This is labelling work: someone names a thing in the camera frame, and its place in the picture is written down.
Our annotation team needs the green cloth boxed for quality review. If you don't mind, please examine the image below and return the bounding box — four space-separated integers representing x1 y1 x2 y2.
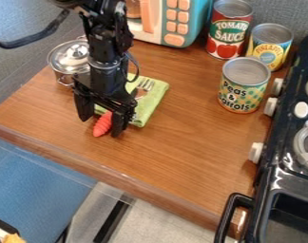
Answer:
92 72 171 128

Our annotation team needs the silver pot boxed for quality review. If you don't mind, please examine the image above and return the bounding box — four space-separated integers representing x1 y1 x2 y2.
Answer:
46 35 93 87

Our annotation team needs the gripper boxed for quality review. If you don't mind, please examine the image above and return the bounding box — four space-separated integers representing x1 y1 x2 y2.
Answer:
71 56 139 139

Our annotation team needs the silver fork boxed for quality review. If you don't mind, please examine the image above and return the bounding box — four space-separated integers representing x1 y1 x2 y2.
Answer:
129 78 157 101

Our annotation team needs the red toy carrot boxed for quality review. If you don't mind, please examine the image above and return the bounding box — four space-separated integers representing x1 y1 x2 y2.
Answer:
91 110 115 139

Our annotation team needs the green peas can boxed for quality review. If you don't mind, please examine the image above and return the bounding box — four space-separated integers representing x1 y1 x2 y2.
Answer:
217 56 273 115

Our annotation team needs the yellow pineapple can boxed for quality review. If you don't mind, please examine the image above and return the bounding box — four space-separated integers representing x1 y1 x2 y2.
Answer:
245 22 296 72

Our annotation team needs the toy microwave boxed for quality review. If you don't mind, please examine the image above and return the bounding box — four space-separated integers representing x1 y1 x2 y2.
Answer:
123 0 216 49

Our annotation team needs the toy stove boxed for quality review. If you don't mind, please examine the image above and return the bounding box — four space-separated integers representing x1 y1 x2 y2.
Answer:
213 32 308 243

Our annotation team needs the red tomato can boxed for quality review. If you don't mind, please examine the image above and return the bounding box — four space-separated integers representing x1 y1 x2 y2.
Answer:
204 0 256 61

